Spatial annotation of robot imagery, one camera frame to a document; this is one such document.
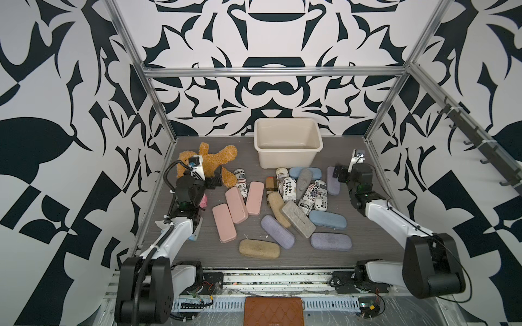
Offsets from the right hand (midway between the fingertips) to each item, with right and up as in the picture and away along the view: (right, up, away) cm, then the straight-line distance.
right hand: (349, 162), depth 87 cm
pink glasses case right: (-40, -17, +7) cm, 44 cm away
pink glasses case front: (-52, -28, -2) cm, 59 cm away
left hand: (-60, 0, -4) cm, 60 cm away
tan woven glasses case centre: (-31, -17, 0) cm, 35 cm away
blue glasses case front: (-9, -24, -1) cm, 26 cm away
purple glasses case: (-30, -28, -5) cm, 42 cm away
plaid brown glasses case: (-33, -11, +9) cm, 36 cm away
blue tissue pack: (-64, -30, -4) cm, 71 cm away
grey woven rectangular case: (-22, -23, -3) cm, 32 cm away
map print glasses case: (-27, -6, +14) cm, 31 cm away
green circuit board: (0, -50, -16) cm, 52 cm away
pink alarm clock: (-63, -18, +4) cm, 65 cm away
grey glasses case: (-17, -9, +9) cm, 21 cm away
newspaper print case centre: (-26, -12, +4) cm, 29 cm away
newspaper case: (-11, -17, +4) cm, 20 cm away
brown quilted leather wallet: (-33, -48, -20) cm, 62 cm away
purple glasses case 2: (-10, -31, -6) cm, 33 cm away
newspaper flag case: (-18, -18, +2) cm, 25 cm away
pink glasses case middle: (-48, -20, +3) cm, 52 cm away
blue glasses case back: (-21, -5, +14) cm, 26 cm away
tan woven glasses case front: (-38, -33, -8) cm, 51 cm away
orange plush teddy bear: (-61, 0, +12) cm, 63 cm away
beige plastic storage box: (-24, +10, +28) cm, 38 cm away
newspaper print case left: (-48, -6, +14) cm, 50 cm away
